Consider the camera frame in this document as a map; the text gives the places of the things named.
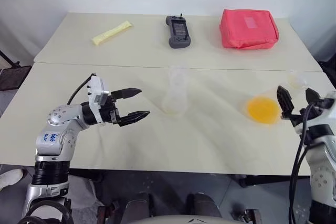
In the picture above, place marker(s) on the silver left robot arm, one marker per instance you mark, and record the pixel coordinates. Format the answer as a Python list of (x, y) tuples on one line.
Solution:
[(55, 142)]

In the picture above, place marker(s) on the red fabric pouch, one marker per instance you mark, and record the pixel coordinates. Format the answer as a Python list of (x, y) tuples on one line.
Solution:
[(248, 28)]

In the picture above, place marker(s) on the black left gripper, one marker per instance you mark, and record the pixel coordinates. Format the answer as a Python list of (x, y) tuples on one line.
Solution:
[(109, 112)]

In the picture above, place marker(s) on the black metal stand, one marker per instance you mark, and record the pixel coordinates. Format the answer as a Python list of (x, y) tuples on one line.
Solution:
[(13, 74)]

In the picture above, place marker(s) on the grey handheld controller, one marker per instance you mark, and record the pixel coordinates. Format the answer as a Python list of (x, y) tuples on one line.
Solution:
[(178, 32)]

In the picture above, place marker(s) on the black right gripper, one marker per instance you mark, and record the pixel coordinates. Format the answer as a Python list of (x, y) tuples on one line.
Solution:
[(296, 120)]

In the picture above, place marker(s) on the dark rounded shape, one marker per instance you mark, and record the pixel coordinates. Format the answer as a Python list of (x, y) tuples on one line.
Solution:
[(203, 205), (137, 208)]

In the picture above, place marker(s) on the white crumpled cloth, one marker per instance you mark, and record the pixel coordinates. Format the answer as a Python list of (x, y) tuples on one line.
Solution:
[(9, 178)]

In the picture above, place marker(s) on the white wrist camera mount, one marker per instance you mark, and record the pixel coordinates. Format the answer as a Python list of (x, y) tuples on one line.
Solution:
[(329, 113), (98, 90)]

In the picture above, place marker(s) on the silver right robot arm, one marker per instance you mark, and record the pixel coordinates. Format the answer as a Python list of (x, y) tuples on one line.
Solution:
[(323, 171)]

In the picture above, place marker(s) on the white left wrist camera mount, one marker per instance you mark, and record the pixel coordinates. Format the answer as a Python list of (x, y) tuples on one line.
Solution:
[(98, 90)]

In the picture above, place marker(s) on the yellow flat packet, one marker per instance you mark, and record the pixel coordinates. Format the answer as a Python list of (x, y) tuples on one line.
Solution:
[(113, 33)]

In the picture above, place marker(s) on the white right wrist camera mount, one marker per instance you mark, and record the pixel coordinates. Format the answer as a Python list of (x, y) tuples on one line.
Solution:
[(329, 113)]

